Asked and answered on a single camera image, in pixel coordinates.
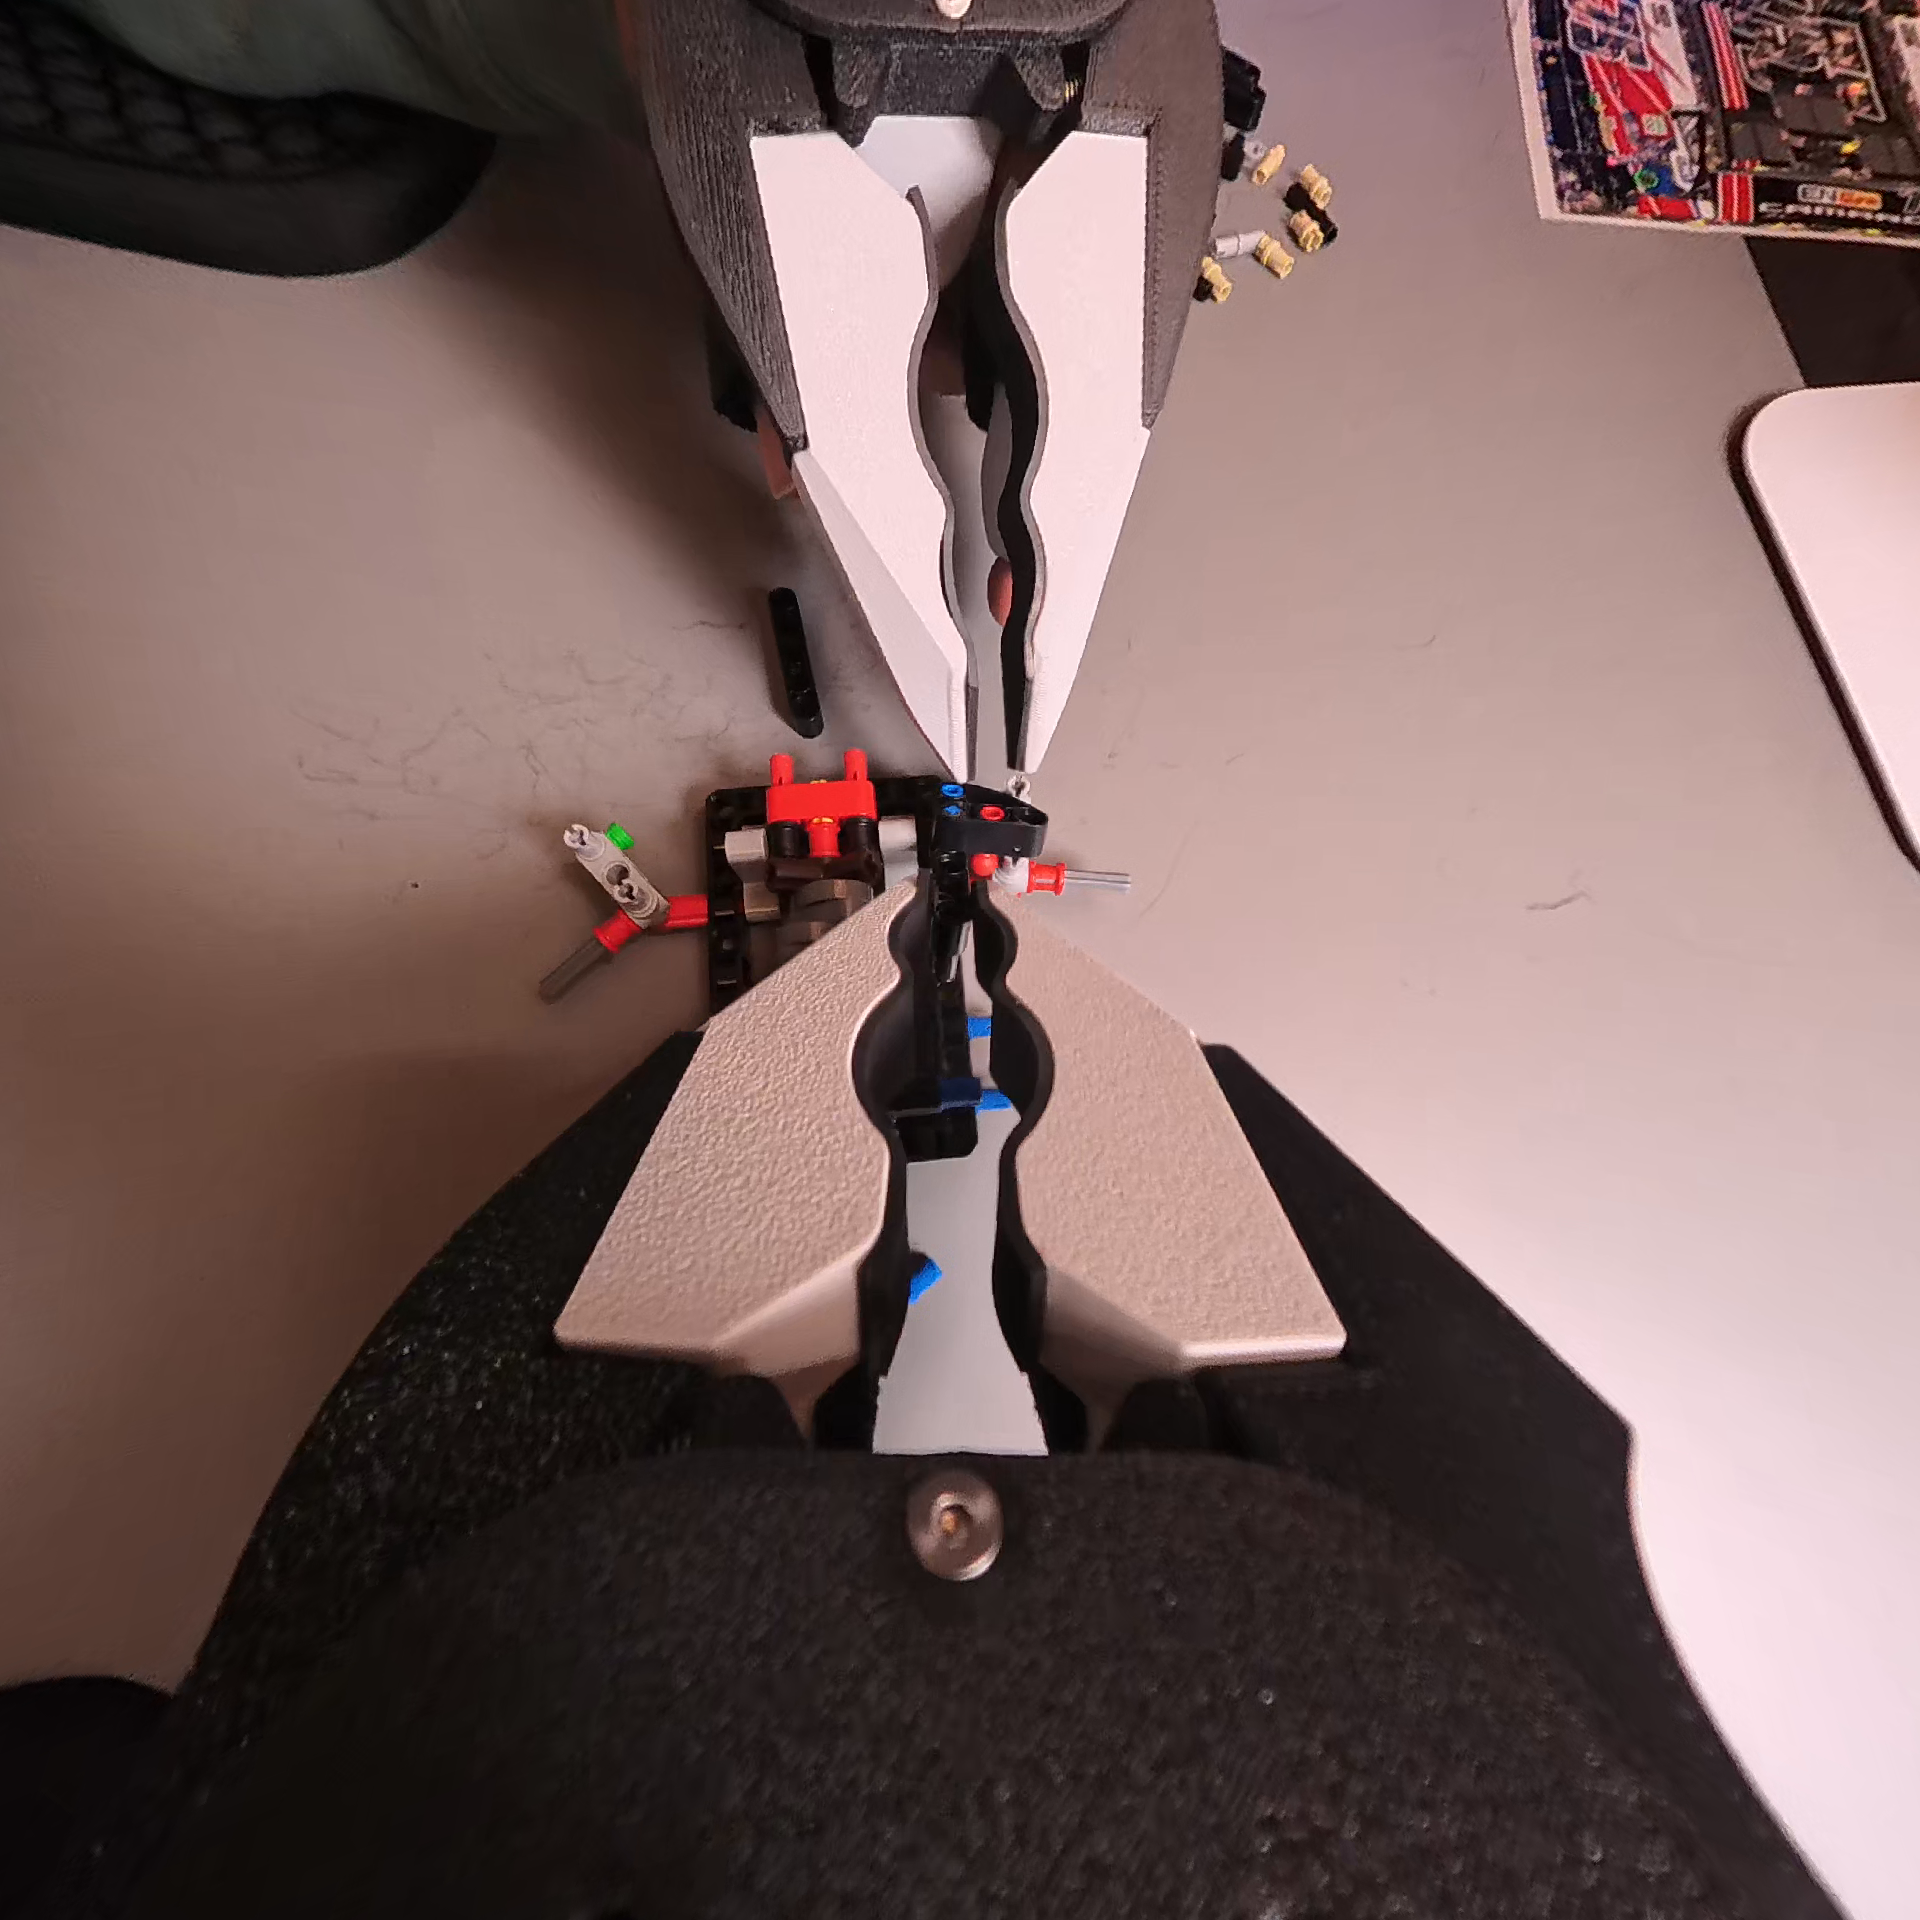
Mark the pile of small lego pieces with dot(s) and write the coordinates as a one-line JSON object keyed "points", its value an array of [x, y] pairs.
{"points": [[1314, 226]]}

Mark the lego chassis assembly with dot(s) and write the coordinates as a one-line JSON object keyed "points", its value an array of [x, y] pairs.
{"points": [[819, 809]]}

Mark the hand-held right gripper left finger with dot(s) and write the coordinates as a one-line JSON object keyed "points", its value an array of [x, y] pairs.
{"points": [[735, 1186]]}

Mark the person's left hand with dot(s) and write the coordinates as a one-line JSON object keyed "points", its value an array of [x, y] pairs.
{"points": [[775, 465]]}

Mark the white book stand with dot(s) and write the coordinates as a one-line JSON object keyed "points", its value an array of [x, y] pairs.
{"points": [[1853, 601]]}

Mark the colourful sticker sheet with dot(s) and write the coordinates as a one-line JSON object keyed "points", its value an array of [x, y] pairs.
{"points": [[1694, 106]]}

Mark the person's left forearm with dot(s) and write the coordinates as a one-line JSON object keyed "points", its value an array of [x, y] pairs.
{"points": [[452, 60]]}

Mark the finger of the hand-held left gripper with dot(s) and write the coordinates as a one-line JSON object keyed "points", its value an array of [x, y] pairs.
{"points": [[839, 331], [1090, 331]]}

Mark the black five-hole lego beam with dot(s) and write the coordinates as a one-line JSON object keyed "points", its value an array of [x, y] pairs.
{"points": [[796, 661]]}

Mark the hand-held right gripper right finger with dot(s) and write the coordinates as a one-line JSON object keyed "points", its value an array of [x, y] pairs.
{"points": [[1156, 1186]]}

